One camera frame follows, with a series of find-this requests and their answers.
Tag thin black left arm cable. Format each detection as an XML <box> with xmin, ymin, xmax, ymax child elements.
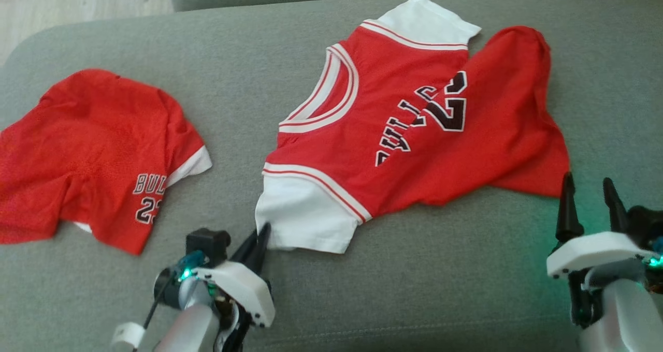
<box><xmin>136</xmin><ymin>284</ymin><xmax>171</xmax><ymax>352</ymax></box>

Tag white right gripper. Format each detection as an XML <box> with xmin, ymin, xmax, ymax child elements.
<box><xmin>546</xmin><ymin>172</ymin><xmax>656</xmax><ymax>328</ymax></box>

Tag grey fabric sofa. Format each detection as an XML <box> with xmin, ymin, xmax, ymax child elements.
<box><xmin>0</xmin><ymin>0</ymin><xmax>663</xmax><ymax>352</ymax></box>

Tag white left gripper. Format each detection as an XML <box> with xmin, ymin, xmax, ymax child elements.
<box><xmin>197</xmin><ymin>223</ymin><xmax>275</xmax><ymax>352</ymax></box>

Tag red basketball shorts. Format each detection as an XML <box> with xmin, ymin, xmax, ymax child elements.
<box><xmin>0</xmin><ymin>68</ymin><xmax>213</xmax><ymax>256</ymax></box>

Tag red white basketball jersey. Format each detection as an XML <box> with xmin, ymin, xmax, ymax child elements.
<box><xmin>255</xmin><ymin>0</ymin><xmax>570</xmax><ymax>254</ymax></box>

